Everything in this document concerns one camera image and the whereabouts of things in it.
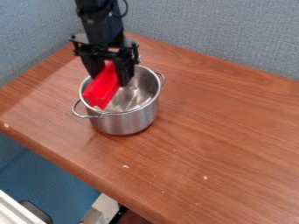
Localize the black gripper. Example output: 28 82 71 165
69 11 140 87

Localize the red block object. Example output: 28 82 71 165
83 61 119 109

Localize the stainless steel pot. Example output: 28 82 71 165
71 66 165 136

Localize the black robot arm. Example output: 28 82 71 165
69 0 140 87

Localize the white box under table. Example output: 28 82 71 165
0 190 53 224

